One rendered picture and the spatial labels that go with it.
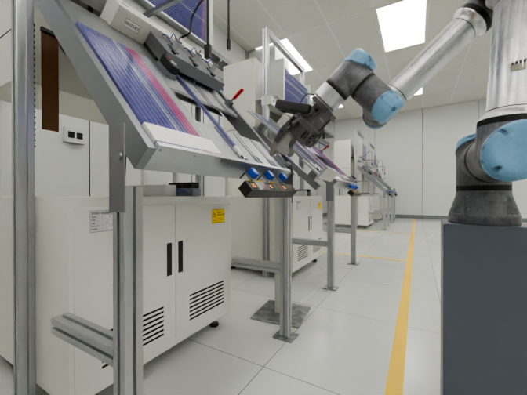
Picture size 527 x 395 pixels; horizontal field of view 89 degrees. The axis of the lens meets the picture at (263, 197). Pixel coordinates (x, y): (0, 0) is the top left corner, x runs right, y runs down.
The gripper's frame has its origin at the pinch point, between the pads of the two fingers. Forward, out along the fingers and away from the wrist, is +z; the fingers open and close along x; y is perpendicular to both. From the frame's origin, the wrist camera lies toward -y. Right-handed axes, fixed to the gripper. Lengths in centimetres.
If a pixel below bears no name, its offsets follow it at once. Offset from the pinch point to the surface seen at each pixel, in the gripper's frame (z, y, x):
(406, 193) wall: -4, 15, 771
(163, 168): 13.4, -1.9, -31.3
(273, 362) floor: 56, 52, 15
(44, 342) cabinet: 77, 6, -38
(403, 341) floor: 25, 79, 55
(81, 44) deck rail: 9, -39, -38
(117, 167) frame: 13.7, -0.9, -42.4
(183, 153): 8.3, -1.9, -28.7
